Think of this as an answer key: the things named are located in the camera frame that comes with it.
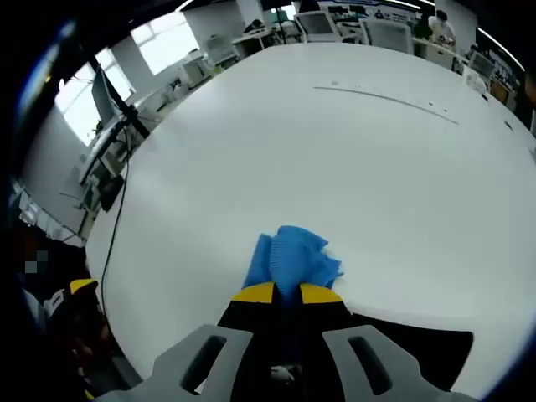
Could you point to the black power box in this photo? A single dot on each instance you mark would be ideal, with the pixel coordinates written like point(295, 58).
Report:
point(111, 192)

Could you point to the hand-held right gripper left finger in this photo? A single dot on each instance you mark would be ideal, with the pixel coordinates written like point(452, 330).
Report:
point(234, 360)

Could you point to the white office chair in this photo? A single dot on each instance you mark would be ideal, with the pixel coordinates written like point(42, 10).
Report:
point(220, 49)
point(389, 35)
point(314, 25)

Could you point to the blue cleaning cloth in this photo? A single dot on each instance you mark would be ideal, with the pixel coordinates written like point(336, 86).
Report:
point(293, 255)

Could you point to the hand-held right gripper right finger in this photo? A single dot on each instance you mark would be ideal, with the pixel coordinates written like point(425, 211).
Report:
point(335, 368)

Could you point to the computer monitor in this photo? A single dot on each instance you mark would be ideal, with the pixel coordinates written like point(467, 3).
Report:
point(102, 98)

